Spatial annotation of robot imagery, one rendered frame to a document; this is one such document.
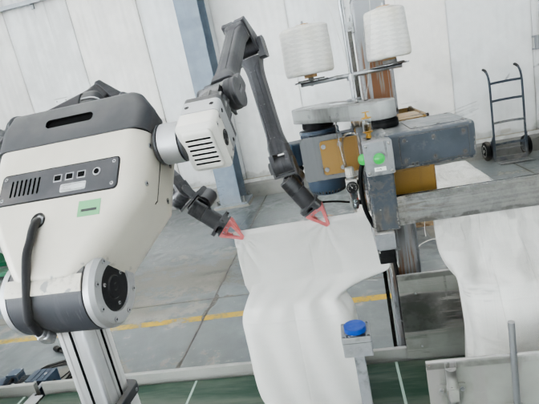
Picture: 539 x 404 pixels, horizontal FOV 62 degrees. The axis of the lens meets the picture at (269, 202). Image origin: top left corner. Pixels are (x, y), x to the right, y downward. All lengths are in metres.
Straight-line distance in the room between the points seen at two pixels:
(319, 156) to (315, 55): 0.37
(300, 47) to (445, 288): 1.03
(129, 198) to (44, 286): 0.23
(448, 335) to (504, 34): 5.29
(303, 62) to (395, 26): 0.30
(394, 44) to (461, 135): 0.39
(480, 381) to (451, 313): 0.53
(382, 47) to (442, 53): 5.07
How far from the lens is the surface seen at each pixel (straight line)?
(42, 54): 7.62
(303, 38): 1.50
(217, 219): 1.49
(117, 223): 0.92
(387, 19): 1.52
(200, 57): 6.18
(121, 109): 1.04
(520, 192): 1.54
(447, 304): 1.88
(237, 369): 2.05
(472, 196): 1.50
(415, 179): 1.59
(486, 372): 1.40
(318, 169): 1.65
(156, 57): 6.84
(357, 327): 1.28
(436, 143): 1.28
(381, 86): 1.74
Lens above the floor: 1.52
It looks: 14 degrees down
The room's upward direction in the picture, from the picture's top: 12 degrees counter-clockwise
